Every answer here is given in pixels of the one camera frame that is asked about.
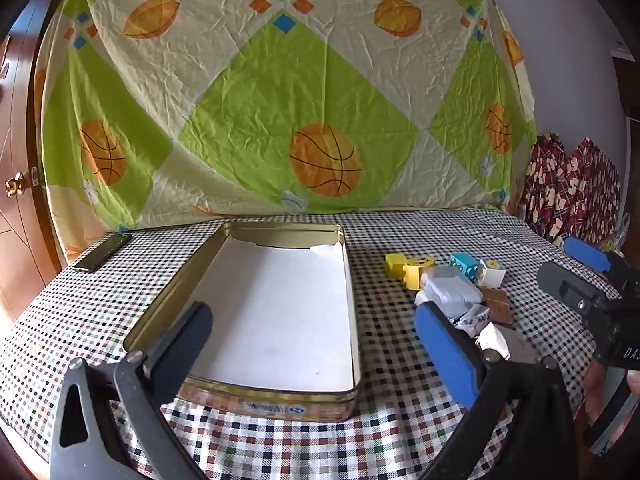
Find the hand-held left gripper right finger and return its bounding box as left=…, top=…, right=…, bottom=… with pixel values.
left=415, top=302, right=583, bottom=480

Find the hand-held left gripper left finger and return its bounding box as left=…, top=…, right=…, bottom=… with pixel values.
left=49, top=301, right=214, bottom=480

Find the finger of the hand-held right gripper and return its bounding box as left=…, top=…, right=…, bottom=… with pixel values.
left=562, top=236, right=640, bottom=297
left=537, top=261, right=604, bottom=319

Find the white wrapper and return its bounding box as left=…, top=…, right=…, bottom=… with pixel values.
left=452, top=304, right=493, bottom=338

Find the white charger plug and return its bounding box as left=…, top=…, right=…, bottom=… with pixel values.
left=475, top=322, right=512, bottom=361

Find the clear plastic box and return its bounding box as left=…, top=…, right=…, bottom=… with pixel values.
left=415, top=266, right=483, bottom=318

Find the gold rectangular tin box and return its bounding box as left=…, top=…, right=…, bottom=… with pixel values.
left=122, top=220, right=362, bottom=418

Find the brown wooden block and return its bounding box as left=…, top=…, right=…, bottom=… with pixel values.
left=481, top=287, right=515, bottom=326

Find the white sun picture block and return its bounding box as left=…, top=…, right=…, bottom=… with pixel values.
left=477, top=258, right=506, bottom=288

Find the yellow smiling face block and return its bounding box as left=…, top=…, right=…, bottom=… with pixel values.
left=402, top=255, right=436, bottom=292

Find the blue toy building block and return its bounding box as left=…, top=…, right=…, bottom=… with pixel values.
left=449, top=252, right=483, bottom=283

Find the checkered tablecloth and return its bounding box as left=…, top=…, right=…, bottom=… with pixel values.
left=0, top=207, right=631, bottom=480

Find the red plaid teddy bear cloth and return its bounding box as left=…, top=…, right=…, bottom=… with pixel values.
left=517, top=132, right=623, bottom=261

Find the white paper liner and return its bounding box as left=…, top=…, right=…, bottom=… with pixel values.
left=192, top=232, right=357, bottom=391

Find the dark mobile phone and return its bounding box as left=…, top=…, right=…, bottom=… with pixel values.
left=74, top=233, right=133, bottom=274

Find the brown wooden door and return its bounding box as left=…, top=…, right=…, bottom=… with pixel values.
left=0, top=0, right=66, bottom=321

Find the green basketball print bedsheet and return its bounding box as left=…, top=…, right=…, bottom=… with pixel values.
left=34, top=0, right=538, bottom=261

